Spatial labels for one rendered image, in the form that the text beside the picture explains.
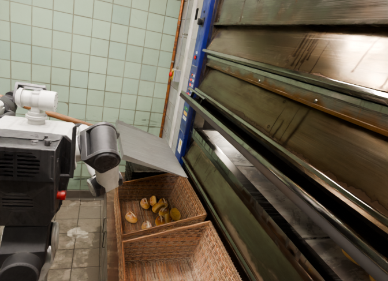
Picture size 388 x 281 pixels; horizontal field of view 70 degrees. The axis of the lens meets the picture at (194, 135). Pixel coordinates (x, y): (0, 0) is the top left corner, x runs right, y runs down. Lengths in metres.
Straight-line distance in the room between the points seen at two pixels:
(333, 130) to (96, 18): 2.23
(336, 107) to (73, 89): 2.32
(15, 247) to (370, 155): 1.08
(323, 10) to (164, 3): 1.89
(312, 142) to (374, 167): 0.22
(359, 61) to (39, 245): 1.12
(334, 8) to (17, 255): 1.26
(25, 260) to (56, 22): 2.08
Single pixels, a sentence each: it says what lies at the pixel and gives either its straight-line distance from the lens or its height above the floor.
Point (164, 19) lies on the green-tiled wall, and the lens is 2.79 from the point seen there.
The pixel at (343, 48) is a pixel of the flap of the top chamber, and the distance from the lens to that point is 0.99.
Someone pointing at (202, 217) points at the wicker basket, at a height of 0.83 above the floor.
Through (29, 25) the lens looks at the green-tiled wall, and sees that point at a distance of 2.79.
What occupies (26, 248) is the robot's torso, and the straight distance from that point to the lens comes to 1.10.
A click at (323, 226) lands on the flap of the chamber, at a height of 1.41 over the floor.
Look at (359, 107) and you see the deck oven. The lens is 0.88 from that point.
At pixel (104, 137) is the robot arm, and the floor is 1.40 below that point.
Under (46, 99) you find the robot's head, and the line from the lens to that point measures 1.01.
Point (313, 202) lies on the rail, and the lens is 0.78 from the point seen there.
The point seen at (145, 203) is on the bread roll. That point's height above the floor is 0.63.
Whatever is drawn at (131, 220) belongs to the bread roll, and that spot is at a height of 0.62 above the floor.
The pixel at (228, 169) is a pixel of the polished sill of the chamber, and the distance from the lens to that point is 1.47.
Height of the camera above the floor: 1.75
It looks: 18 degrees down
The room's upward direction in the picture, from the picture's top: 12 degrees clockwise
